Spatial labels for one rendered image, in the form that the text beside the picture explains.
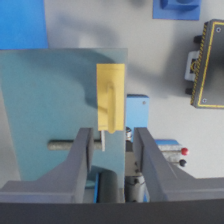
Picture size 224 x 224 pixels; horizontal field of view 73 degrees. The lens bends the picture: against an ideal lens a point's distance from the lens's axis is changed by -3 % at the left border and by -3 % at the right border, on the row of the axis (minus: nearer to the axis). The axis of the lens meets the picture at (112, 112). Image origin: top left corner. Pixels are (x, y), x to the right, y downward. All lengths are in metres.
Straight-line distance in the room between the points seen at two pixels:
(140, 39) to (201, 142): 1.33
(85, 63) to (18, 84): 0.23
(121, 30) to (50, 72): 1.15
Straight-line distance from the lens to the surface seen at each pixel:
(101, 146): 0.54
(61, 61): 0.52
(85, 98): 0.52
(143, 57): 1.60
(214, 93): 1.55
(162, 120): 1.77
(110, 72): 0.35
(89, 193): 0.68
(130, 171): 0.71
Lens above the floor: 1.57
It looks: 73 degrees down
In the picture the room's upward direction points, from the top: 176 degrees clockwise
